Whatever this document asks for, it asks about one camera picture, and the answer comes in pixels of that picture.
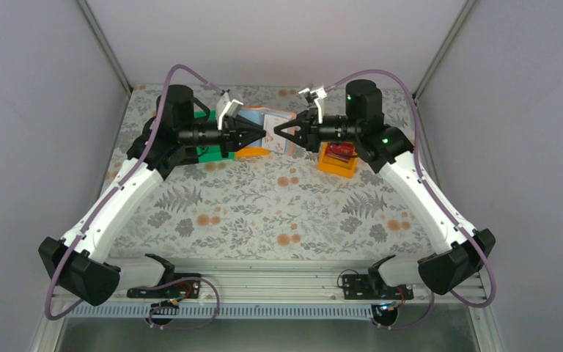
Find floral tablecloth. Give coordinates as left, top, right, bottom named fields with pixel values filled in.
left=111, top=148, right=432, bottom=260

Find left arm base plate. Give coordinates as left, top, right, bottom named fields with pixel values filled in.
left=126, top=273, right=202, bottom=300

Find yellow storage bin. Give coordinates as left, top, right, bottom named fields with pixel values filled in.
left=234, top=147, right=270, bottom=158

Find orange storage bin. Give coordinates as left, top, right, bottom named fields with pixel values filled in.
left=317, top=142, right=358, bottom=178

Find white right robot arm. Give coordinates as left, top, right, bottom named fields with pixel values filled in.
left=274, top=79, right=496, bottom=295

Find aluminium mounting rail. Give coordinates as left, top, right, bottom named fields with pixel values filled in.
left=51, top=257, right=489, bottom=322

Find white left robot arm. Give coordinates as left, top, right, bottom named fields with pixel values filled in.
left=38, top=84, right=266, bottom=307

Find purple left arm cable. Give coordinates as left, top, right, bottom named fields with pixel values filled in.
left=44, top=64, right=227, bottom=331

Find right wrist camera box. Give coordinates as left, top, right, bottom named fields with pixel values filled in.
left=298, top=86, right=328, bottom=125

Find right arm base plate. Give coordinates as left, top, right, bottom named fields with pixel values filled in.
left=338, top=274, right=414, bottom=301

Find green storage bin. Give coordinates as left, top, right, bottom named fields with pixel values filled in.
left=194, top=110, right=235, bottom=164

